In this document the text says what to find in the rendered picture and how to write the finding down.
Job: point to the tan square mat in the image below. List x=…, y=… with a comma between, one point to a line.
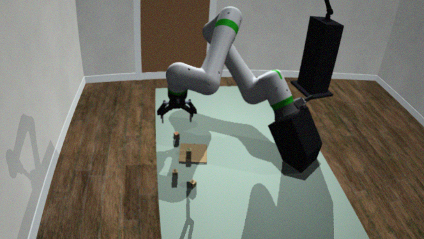
x=199, y=153

